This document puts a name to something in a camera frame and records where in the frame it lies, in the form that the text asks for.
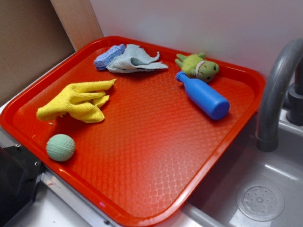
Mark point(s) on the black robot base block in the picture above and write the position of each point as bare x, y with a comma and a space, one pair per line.
20, 174

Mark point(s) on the light blue cloth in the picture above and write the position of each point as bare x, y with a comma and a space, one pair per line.
135, 59

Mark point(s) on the yellow cloth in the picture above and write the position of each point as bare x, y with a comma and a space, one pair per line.
82, 101

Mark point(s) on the red plastic tray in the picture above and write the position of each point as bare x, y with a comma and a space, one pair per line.
142, 162

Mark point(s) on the blue plastic bottle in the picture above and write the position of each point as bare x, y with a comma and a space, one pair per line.
205, 97

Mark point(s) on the green plush frog toy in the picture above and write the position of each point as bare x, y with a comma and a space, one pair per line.
195, 66

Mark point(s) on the blue sponge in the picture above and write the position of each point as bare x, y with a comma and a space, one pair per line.
103, 60

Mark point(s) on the green dimpled ball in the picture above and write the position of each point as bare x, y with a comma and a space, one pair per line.
60, 147

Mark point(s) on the grey toy sink basin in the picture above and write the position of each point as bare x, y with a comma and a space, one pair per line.
251, 188

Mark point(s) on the brown cardboard panel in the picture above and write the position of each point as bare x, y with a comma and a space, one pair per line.
35, 35

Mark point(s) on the grey toy faucet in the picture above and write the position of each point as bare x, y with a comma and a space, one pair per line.
275, 94

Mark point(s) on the dark grey faucet handle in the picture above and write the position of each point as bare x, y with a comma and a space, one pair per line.
295, 97

